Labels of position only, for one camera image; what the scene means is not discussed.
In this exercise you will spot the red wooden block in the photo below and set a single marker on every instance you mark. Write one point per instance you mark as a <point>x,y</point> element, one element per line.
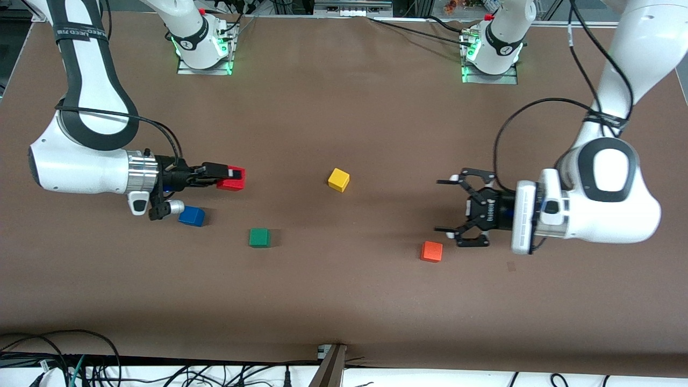
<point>234,184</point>

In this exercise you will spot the black power plug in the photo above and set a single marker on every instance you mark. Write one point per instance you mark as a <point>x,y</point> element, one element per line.
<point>287,377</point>

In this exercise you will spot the green wooden block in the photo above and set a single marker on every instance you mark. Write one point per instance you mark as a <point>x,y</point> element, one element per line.
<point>259,237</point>

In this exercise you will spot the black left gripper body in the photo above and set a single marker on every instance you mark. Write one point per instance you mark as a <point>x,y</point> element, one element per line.
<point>493,211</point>

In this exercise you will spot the aluminium profile post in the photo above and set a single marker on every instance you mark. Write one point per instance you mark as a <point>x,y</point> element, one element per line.
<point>329,371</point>

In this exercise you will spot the yellow wooden block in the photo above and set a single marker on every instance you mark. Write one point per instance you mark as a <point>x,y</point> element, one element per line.
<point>338,180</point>

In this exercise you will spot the small metal table clamp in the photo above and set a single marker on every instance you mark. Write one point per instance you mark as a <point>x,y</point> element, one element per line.
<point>323,351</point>

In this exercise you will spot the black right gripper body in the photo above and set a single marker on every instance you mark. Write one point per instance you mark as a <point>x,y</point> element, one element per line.
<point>176,176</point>

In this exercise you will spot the blue wooden block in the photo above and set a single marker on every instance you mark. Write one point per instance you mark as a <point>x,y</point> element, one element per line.
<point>192,217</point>

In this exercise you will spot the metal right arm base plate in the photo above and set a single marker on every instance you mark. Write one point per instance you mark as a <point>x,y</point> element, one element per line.
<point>185,71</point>

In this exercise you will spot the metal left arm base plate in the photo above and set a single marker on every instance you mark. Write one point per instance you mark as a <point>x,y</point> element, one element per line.
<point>510,79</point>

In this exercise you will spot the grey power strip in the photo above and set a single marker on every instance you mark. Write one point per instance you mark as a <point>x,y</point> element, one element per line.
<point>352,8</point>

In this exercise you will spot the orange wooden block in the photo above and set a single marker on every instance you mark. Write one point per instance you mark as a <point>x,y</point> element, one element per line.
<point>431,251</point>

